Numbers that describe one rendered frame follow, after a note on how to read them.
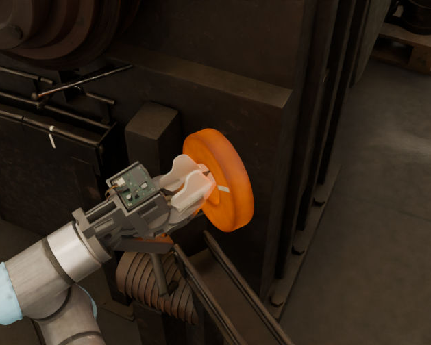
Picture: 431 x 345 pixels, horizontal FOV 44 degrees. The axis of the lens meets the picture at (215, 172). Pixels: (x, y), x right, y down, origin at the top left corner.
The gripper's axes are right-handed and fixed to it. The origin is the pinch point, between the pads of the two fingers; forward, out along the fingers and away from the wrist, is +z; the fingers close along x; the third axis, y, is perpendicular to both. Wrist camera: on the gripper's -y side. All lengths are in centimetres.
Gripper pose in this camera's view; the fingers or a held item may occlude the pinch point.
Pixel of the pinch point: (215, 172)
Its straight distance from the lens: 77.2
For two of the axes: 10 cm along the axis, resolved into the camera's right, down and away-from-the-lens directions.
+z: 8.4, -5.3, 1.4
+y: -2.2, -5.5, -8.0
